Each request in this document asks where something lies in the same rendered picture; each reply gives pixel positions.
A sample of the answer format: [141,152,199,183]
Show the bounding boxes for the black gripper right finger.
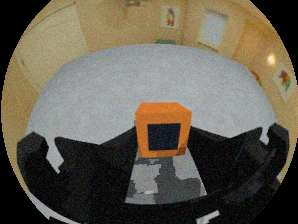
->
[186,127,262,194]

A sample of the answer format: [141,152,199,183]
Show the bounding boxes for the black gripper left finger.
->
[55,125,138,202]

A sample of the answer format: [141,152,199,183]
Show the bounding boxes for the orange block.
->
[134,103,192,157]

